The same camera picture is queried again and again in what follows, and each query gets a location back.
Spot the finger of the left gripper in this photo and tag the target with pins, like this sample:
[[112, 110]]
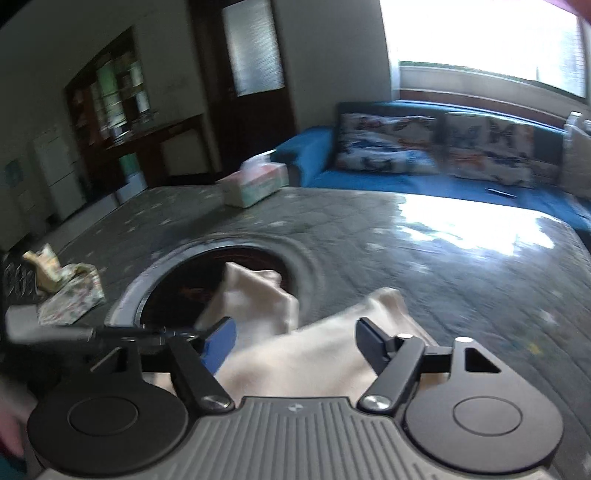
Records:
[[117, 334]]

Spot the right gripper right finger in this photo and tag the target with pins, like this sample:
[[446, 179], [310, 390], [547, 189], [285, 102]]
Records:
[[399, 362]]

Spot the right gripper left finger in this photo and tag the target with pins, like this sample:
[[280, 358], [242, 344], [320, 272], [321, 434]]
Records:
[[195, 360]]

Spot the cream knit garment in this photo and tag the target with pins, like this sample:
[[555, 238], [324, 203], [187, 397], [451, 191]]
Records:
[[275, 357]]

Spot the floral storage bag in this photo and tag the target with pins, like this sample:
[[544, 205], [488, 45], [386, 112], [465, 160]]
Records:
[[72, 290]]

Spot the white refrigerator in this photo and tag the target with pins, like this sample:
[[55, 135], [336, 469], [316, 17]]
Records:
[[55, 162]]

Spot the dark wooden cabinet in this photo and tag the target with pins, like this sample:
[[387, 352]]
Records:
[[116, 131]]

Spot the tissue box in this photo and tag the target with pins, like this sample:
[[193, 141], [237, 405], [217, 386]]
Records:
[[256, 179]]

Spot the left butterfly cushion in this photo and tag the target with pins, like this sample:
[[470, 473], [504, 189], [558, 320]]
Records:
[[387, 145]]

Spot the butterfly cushion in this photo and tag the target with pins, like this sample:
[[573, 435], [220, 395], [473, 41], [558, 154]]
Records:
[[490, 148], [387, 145]]

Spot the blue sofa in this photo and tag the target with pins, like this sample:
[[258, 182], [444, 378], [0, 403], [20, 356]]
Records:
[[310, 159]]

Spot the right butterfly cushion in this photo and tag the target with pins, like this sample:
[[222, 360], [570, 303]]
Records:
[[490, 148]]

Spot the dark door with glass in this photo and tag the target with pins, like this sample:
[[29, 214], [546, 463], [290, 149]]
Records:
[[241, 67]]

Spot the grey pillow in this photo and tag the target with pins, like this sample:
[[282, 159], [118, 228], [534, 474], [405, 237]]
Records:
[[575, 177]]

